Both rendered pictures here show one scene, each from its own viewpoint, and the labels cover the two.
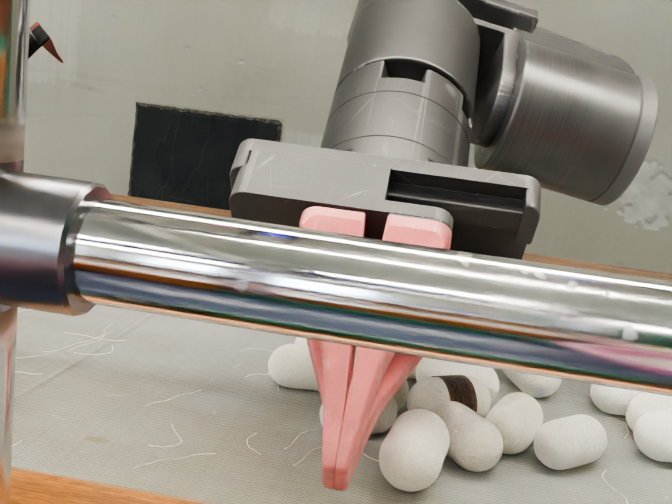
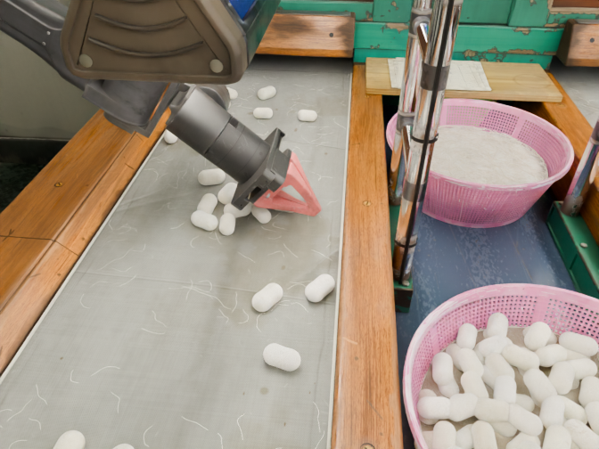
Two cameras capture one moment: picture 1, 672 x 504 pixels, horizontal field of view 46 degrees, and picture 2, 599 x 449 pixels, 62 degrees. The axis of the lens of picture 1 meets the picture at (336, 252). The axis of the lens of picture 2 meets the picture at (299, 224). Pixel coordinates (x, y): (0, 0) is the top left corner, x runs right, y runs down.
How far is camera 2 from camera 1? 0.59 m
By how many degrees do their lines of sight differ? 83
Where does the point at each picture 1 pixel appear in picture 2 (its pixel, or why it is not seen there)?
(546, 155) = not seen: hidden behind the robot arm
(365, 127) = (254, 144)
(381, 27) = (209, 112)
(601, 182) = not seen: hidden behind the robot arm
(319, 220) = (292, 170)
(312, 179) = (281, 164)
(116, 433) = (277, 265)
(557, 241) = not seen: outside the picture
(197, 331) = (172, 262)
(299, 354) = (231, 221)
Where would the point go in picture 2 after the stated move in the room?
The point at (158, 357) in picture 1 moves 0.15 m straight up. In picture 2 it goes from (208, 267) to (190, 151)
